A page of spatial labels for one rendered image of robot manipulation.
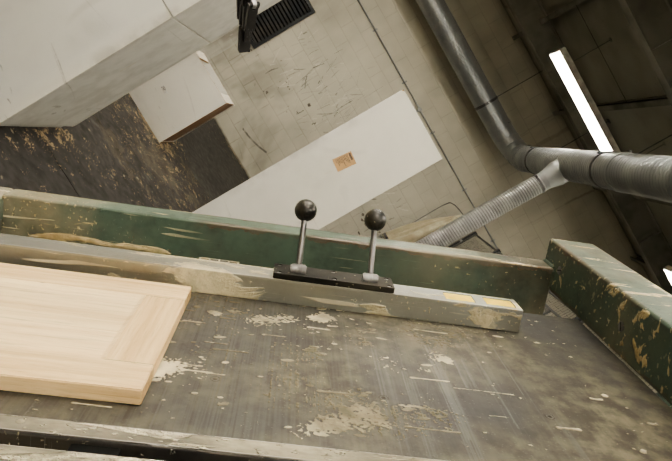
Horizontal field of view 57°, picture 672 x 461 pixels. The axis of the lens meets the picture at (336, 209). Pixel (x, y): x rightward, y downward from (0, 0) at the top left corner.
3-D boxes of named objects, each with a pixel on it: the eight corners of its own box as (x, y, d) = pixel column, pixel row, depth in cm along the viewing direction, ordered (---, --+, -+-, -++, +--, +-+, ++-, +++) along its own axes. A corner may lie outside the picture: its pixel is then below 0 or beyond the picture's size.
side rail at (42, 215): (13, 240, 127) (15, 188, 124) (532, 307, 136) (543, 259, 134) (-1, 249, 121) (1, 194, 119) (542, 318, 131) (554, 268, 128)
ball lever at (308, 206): (285, 277, 104) (295, 201, 108) (307, 280, 104) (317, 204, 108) (286, 273, 100) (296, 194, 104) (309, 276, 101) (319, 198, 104)
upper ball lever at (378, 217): (356, 286, 105) (363, 210, 109) (378, 289, 105) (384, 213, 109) (359, 283, 101) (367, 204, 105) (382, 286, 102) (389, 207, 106)
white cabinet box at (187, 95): (142, 91, 614) (204, 53, 609) (172, 142, 620) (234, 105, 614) (125, 87, 569) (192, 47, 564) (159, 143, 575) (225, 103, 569)
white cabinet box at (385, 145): (184, 218, 524) (396, 94, 509) (220, 277, 530) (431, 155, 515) (163, 229, 464) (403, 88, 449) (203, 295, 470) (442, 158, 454)
